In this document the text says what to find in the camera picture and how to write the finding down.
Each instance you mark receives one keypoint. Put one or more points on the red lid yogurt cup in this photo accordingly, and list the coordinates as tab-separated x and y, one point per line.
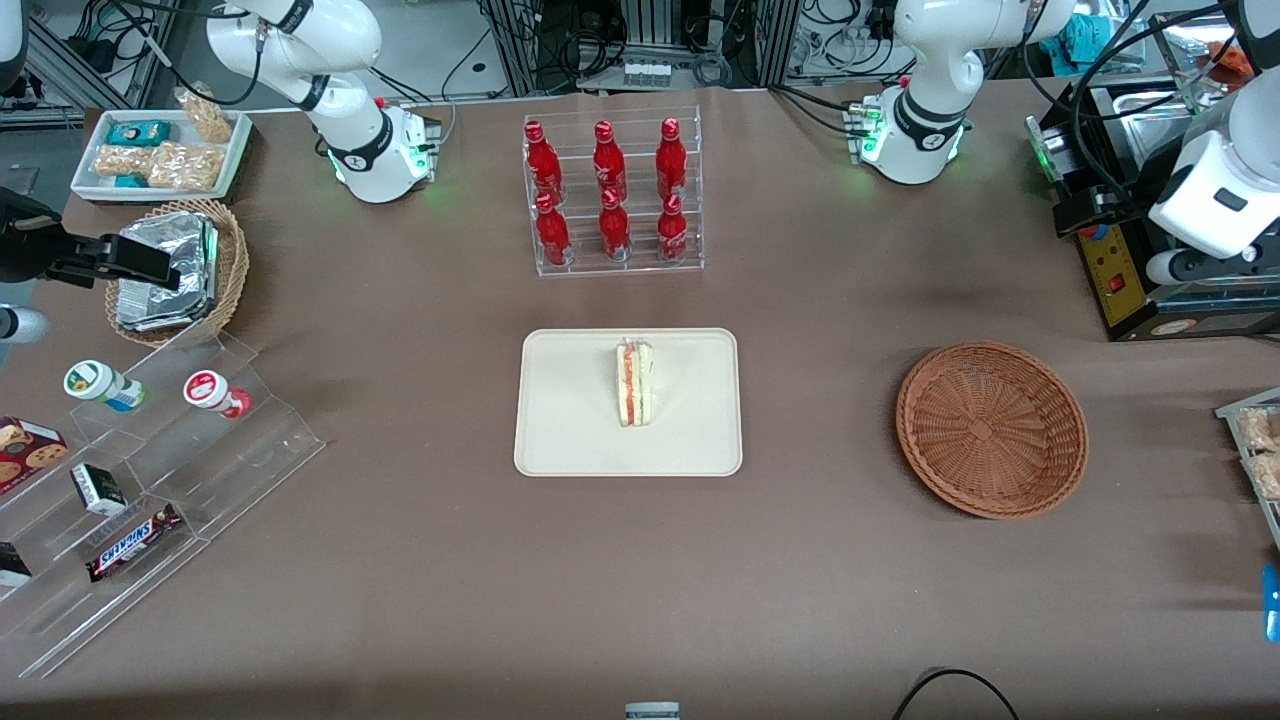
210	390

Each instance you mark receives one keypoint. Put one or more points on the clear acrylic step shelf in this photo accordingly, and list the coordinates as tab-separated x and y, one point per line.
240	470

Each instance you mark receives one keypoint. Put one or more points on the small puffed snack bag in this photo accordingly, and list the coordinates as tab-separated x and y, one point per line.
122	160

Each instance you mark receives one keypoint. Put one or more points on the tall puffed snack bag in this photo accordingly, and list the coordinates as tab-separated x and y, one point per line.
208	118

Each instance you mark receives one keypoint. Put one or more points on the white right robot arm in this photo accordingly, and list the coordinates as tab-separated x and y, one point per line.
350	120

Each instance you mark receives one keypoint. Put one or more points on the blue plastic object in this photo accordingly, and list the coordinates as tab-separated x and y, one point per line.
1272	605

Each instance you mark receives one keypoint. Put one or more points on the red cookie box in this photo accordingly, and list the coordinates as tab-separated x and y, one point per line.
28	450

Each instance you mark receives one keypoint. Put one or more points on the metal tray with snacks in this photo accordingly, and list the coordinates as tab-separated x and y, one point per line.
1232	408

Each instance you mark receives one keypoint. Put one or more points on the clear acrylic bottle rack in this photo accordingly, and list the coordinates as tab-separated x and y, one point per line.
640	270

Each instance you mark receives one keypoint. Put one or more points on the teal cloth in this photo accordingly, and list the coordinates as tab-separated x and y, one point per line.
1085	38

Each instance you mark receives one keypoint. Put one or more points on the black small packet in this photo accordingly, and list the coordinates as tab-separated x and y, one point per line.
12	567

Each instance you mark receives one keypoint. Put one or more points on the small teal snack box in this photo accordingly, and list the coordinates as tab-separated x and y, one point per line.
130	181

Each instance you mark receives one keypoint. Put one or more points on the aluminium foil container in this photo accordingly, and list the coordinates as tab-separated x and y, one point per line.
185	245

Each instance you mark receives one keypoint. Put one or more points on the white rectangular snack tray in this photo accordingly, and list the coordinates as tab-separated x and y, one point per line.
90	180

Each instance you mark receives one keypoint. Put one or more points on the triangular sandwich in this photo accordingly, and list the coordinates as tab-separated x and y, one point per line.
635	385

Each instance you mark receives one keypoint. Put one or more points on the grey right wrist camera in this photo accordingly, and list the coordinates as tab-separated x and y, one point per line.
20	325

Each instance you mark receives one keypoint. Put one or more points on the Snickers chocolate bar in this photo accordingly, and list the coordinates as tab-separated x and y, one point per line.
132	542

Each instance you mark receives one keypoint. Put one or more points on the black white small carton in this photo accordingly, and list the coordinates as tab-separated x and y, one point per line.
98	490

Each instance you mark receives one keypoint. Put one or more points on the clear bag of snacks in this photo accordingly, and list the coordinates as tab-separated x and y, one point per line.
1262	430
1268	477

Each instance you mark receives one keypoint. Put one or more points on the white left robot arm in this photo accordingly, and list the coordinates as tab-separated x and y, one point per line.
925	60

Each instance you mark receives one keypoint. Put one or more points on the orange bag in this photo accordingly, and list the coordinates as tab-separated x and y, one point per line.
1232	58

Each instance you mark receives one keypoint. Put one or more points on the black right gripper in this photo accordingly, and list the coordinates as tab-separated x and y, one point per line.
28	246

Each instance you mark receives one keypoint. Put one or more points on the green lid yogurt cup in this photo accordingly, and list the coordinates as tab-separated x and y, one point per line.
95	383

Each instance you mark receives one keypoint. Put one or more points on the light tan wicker basket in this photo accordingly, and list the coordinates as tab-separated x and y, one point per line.
232	270

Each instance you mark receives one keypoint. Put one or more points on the large puffed snack bag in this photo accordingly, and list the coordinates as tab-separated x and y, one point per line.
188	165

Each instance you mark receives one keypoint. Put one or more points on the beige plastic tray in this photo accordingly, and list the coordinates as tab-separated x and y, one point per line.
570	420

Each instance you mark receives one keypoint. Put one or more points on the brown wicker basket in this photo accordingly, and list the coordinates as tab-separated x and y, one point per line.
990	430

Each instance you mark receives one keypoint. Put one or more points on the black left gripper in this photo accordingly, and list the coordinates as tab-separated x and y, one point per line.
1108	203

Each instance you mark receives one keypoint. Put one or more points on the large teal snack box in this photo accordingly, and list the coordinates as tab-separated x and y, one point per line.
140	133

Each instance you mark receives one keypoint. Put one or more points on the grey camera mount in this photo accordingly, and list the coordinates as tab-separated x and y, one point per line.
652	711

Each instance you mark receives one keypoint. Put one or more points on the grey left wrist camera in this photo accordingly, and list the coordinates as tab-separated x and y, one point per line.
1195	268

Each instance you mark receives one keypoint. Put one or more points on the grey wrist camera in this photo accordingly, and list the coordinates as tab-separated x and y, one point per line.
20	325
1195	268

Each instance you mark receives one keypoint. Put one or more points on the stainless steel pan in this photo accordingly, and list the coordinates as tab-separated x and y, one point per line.
1150	105

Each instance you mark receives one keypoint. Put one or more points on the red cola bottle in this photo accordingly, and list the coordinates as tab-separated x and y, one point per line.
672	232
541	162
552	238
607	162
671	160
614	232

